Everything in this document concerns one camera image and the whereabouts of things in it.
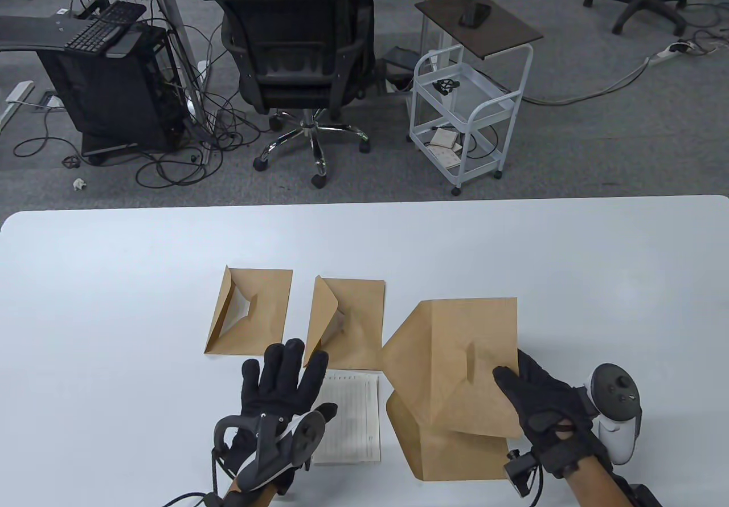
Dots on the person's right hand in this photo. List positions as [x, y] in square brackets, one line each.
[547, 416]

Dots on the person's left hand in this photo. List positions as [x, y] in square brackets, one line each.
[272, 399]

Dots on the person's left thumb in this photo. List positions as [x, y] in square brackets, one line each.
[327, 411]

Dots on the person's left middle finger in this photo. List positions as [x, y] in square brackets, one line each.
[293, 362]

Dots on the person's right thumb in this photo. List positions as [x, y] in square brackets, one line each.
[506, 384]

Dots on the person's left little finger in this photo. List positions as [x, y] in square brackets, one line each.
[249, 375]

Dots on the large brown paper envelope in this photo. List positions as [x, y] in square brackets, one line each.
[455, 359]
[455, 456]

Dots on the person's left forearm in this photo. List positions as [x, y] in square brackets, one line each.
[249, 494]

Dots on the person's right forearm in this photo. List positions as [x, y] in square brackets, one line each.
[595, 487]

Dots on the lined white paper sheet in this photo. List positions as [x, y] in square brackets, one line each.
[353, 421]

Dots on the small brown paper envelope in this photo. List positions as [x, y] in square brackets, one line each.
[267, 313]
[359, 330]

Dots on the grey wrist-mounted controller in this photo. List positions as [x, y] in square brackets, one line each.
[267, 450]

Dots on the white wrist-mounted controller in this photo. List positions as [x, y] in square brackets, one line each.
[616, 410]

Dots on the stack of paper booklets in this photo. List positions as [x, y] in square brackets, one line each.
[445, 147]

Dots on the crumpled paper ball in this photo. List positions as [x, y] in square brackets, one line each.
[79, 184]

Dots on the white wheeled cart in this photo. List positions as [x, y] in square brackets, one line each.
[472, 125]

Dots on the small black object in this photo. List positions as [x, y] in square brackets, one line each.
[444, 86]

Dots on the black computer tower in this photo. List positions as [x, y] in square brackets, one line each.
[114, 97]

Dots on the black mesh office chair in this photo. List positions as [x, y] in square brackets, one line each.
[302, 51]

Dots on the black footrest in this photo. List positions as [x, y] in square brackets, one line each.
[398, 65]

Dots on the dark brown board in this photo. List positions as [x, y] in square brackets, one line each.
[484, 28]

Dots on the black phone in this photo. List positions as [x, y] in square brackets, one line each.
[475, 15]

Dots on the white power strip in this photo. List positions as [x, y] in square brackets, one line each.
[672, 52]

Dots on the black keyboard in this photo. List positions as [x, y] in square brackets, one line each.
[105, 27]

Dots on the black curved desk top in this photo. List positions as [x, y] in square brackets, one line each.
[28, 31]

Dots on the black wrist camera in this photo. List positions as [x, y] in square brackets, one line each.
[521, 466]

